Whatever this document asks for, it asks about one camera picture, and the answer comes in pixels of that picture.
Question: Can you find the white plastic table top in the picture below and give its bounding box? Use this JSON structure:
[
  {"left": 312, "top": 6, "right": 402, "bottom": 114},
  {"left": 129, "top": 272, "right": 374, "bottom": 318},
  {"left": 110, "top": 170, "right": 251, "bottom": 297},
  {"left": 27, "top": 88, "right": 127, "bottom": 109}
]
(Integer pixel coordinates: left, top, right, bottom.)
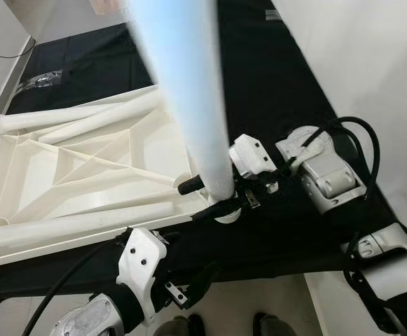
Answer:
[{"left": 0, "top": 85, "right": 244, "bottom": 279}]

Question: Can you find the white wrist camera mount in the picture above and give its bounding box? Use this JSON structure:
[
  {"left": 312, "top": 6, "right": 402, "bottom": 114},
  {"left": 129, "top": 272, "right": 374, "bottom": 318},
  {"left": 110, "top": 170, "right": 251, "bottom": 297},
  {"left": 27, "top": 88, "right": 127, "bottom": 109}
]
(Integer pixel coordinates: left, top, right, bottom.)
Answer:
[
  {"left": 117, "top": 227, "right": 167, "bottom": 326},
  {"left": 229, "top": 134, "right": 277, "bottom": 176}
]

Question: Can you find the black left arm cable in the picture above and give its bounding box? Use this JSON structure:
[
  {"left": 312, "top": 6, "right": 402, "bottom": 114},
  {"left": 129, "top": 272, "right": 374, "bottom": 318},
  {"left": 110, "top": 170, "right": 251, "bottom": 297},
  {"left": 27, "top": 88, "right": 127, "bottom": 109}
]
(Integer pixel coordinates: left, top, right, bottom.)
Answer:
[{"left": 21, "top": 238, "right": 130, "bottom": 336}]

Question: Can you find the black tablecloth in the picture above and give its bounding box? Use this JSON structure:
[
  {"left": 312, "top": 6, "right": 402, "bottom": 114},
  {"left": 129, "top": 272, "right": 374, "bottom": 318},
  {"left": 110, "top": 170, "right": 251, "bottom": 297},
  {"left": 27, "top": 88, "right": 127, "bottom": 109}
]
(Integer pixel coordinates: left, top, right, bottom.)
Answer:
[{"left": 0, "top": 0, "right": 403, "bottom": 324}]

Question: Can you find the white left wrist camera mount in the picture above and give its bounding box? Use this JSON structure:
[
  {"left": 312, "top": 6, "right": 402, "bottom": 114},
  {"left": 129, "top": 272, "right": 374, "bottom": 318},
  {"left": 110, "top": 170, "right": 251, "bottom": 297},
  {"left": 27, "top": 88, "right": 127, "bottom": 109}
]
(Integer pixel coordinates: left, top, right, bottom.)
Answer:
[{"left": 117, "top": 227, "right": 167, "bottom": 326}]

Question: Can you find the grey robot foot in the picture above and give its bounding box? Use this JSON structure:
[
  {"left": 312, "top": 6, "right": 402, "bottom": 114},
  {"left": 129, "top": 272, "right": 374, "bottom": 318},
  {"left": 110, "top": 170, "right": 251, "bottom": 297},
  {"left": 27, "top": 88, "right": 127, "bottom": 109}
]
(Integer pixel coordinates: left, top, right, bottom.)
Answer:
[
  {"left": 154, "top": 315, "right": 205, "bottom": 336},
  {"left": 254, "top": 313, "right": 302, "bottom": 336}
]

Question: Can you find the grey right robot foot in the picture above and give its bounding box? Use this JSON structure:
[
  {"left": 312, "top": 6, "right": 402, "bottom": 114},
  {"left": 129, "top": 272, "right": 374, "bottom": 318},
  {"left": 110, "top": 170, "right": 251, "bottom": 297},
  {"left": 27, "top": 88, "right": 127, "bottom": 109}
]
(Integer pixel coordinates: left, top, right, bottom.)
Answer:
[{"left": 254, "top": 313, "right": 302, "bottom": 336}]

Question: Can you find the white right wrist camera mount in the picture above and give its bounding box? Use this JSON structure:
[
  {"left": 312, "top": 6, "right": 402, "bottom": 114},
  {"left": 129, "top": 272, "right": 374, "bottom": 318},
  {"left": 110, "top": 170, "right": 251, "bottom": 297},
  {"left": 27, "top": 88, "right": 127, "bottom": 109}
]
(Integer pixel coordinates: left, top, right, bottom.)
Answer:
[{"left": 229, "top": 134, "right": 277, "bottom": 176}]

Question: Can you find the grey left robot foot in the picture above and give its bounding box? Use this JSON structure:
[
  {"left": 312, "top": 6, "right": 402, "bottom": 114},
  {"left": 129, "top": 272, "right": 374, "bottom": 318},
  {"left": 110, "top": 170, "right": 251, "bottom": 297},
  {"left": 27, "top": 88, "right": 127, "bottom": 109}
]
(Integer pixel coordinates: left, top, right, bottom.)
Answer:
[{"left": 154, "top": 315, "right": 205, "bottom": 336}]

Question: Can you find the clear plastic bag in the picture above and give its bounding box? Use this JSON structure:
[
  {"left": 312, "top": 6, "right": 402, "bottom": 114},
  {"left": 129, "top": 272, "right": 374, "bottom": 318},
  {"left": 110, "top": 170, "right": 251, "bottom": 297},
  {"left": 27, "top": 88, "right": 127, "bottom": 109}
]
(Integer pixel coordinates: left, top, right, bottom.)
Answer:
[{"left": 21, "top": 70, "right": 64, "bottom": 95}]

